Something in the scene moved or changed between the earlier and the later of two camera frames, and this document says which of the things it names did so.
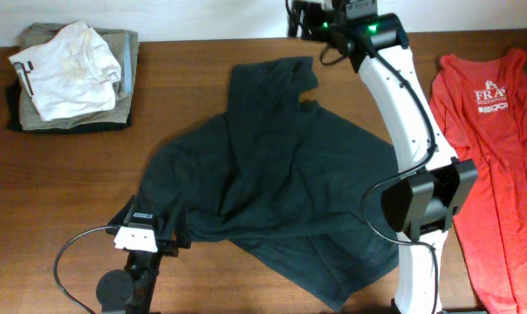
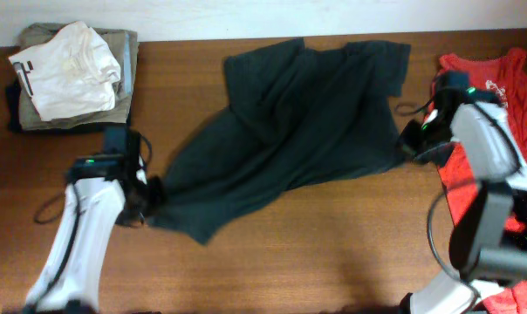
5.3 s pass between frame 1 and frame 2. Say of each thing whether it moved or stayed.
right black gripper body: moved
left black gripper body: moved
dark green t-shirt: moved
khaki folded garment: stayed
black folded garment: stayed
